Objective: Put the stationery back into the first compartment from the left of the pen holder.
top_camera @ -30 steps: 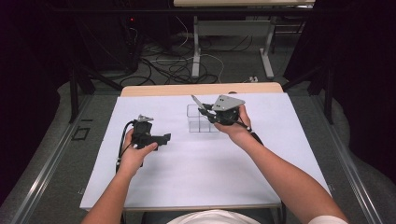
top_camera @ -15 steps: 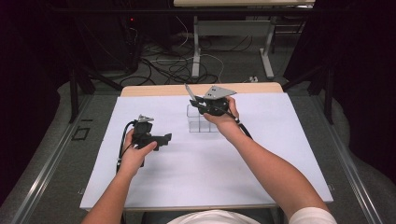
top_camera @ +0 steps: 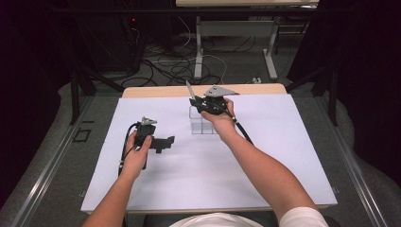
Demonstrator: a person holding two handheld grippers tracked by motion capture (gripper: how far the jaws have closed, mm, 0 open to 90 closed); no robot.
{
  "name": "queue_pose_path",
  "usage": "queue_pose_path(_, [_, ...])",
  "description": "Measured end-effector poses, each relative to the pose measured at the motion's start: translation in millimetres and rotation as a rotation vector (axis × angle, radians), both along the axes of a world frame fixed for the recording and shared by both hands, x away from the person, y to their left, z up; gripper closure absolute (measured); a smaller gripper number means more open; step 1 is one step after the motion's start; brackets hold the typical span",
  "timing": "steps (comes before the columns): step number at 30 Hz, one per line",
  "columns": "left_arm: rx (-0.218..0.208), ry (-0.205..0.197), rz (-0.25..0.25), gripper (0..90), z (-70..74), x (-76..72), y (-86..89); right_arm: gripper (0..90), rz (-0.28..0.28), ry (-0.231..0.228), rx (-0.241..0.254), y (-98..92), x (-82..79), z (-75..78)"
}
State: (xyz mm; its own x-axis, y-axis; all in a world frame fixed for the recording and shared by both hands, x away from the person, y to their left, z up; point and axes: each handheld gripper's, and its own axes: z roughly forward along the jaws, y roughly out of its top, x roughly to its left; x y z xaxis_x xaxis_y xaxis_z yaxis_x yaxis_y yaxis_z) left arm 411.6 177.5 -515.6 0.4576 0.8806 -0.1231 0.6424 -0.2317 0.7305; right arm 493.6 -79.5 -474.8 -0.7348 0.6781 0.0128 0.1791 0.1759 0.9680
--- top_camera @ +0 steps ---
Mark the person's white shirt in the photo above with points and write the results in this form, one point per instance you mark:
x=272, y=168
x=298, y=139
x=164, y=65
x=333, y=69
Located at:
x=252, y=219

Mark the black metal stand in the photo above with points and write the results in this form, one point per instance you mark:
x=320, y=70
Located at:
x=82, y=91
x=327, y=88

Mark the white table cover sheet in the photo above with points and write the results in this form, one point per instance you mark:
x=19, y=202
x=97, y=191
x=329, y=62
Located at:
x=195, y=170

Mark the white power plug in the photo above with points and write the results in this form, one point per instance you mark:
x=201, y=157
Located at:
x=257, y=80

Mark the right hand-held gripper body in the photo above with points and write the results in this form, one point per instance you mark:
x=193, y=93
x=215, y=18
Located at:
x=214, y=101

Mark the desk with white legs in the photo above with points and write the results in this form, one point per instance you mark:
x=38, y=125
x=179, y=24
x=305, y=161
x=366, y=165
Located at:
x=239, y=28

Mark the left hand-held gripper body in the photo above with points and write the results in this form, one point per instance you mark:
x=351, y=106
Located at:
x=145, y=130

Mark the clear acrylic organizer box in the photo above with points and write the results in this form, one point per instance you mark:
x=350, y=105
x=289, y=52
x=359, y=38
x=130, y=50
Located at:
x=201, y=124

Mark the person's right hand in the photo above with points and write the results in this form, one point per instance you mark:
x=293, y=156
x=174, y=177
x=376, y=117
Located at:
x=222, y=121

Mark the person's left hand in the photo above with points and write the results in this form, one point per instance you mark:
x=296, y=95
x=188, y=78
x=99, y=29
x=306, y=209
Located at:
x=135, y=157

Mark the metal floor rail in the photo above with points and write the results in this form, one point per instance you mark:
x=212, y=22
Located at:
x=353, y=170
x=44, y=176

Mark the black computer tower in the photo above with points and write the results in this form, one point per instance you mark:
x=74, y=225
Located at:
x=107, y=41

